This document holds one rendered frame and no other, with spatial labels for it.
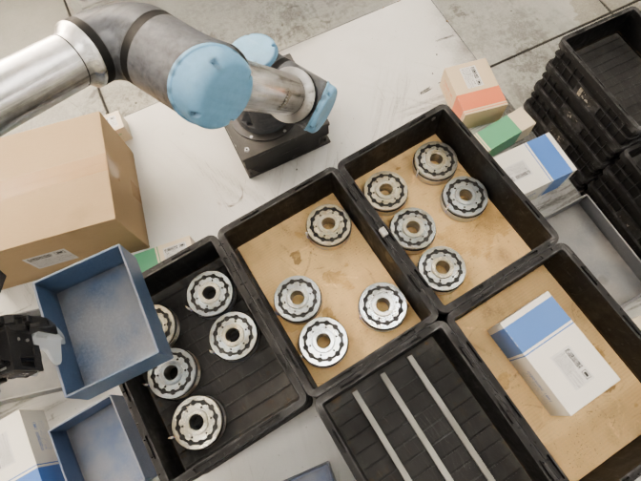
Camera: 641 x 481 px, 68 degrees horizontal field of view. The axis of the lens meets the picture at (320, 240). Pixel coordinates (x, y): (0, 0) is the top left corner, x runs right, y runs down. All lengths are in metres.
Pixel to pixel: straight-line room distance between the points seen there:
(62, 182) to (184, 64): 0.64
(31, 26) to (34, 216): 1.94
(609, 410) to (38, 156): 1.37
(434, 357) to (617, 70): 1.29
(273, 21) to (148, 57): 1.95
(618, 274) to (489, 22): 1.64
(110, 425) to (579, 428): 1.01
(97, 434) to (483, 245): 0.98
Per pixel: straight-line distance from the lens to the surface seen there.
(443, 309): 0.97
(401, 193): 1.12
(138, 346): 0.87
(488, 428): 1.07
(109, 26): 0.77
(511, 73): 2.52
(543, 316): 1.03
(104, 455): 1.28
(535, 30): 2.72
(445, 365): 1.06
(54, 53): 0.75
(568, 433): 1.12
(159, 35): 0.73
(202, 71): 0.68
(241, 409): 1.05
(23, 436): 1.27
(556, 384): 1.02
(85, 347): 0.91
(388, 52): 1.55
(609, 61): 2.01
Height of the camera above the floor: 1.86
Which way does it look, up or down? 70 degrees down
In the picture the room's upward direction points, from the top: 8 degrees counter-clockwise
